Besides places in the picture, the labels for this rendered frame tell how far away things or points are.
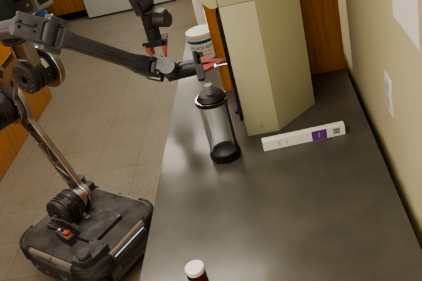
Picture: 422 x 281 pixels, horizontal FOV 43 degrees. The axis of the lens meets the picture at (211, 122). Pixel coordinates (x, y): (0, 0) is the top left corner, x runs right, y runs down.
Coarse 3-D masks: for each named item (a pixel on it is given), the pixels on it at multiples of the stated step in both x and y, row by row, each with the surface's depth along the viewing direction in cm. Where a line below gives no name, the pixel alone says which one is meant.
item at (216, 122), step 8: (200, 104) 165; (208, 104) 164; (216, 104) 163; (224, 104) 166; (200, 112) 169; (208, 112) 166; (216, 112) 166; (224, 112) 167; (208, 120) 168; (216, 120) 167; (224, 120) 168; (208, 128) 169; (216, 128) 168; (224, 128) 169; (208, 136) 172; (216, 136) 170; (224, 136) 170; (232, 136) 172; (216, 144) 172; (224, 144) 172; (232, 144) 173; (216, 152) 174; (224, 152) 173; (232, 152) 174
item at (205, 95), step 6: (210, 84) 165; (204, 90) 170; (210, 90) 165; (216, 90) 168; (222, 90) 168; (198, 96) 167; (204, 96) 166; (210, 96) 165; (216, 96) 164; (222, 96) 165; (198, 102) 166; (204, 102) 165; (210, 102) 164
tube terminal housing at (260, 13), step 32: (224, 0) 162; (256, 0) 162; (288, 0) 172; (224, 32) 167; (256, 32) 167; (288, 32) 175; (256, 64) 172; (288, 64) 179; (256, 96) 178; (288, 96) 183; (256, 128) 184
